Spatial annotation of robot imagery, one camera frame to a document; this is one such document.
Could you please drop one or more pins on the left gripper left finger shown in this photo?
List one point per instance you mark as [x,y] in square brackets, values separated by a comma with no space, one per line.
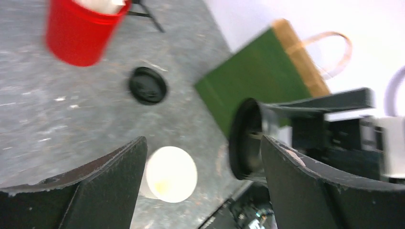
[101,194]

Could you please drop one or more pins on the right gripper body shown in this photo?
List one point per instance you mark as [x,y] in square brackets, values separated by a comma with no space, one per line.
[355,145]

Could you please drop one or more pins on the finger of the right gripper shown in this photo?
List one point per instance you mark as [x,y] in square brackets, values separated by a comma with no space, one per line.
[361,98]

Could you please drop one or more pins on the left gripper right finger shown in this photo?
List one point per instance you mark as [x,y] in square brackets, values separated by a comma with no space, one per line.
[308,194]

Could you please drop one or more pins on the single white paper cup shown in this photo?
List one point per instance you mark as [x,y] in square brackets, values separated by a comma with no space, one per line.
[170,175]

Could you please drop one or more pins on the green paper bag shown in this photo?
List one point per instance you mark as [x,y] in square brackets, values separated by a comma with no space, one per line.
[274,67]

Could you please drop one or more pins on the red cylindrical holder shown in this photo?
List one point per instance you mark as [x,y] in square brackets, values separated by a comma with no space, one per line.
[77,35]

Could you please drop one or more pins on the black mini tripod stand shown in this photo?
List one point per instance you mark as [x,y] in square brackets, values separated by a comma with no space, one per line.
[146,14]

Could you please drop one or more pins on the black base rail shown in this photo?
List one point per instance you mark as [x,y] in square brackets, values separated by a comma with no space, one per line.
[249,207]

